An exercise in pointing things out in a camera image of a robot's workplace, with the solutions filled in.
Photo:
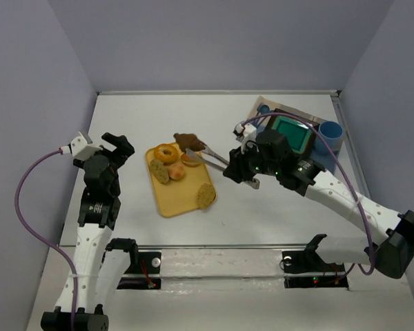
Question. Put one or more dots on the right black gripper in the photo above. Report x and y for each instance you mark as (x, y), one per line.
(236, 165)

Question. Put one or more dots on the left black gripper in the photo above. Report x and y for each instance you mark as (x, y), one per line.
(116, 152)

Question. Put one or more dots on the metal tongs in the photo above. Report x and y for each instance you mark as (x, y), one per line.
(208, 157)

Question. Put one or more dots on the brown croissant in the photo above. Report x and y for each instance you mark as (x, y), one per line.
(189, 142)

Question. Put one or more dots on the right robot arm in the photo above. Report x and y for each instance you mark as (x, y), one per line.
(389, 244)

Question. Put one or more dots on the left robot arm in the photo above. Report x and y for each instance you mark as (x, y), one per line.
(99, 259)

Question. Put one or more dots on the brown speckled bread slice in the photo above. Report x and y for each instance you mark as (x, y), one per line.
(159, 171)

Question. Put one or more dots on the sugared cream bun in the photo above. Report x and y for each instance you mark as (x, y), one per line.
(190, 160)

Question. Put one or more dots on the blue spoon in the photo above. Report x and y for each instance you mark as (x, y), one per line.
(265, 109)

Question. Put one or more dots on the pink round bun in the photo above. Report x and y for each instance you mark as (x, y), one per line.
(176, 171)

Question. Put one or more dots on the black square plate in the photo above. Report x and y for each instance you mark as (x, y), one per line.
(300, 137)

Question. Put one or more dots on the yellow plastic tray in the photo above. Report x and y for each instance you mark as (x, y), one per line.
(178, 197)

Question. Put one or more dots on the orange bagel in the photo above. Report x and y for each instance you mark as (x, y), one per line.
(166, 153)

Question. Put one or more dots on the blue placemat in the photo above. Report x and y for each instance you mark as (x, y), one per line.
(277, 109)

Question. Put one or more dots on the blue cup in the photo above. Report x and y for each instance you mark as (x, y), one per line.
(332, 132)

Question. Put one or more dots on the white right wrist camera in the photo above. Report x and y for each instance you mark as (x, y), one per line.
(245, 132)

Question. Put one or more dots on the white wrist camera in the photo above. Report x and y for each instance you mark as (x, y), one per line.
(245, 132)
(81, 147)

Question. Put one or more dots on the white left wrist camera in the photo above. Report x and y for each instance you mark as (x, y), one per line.
(81, 147)

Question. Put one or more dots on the metal base rail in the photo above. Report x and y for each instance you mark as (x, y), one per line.
(291, 246)

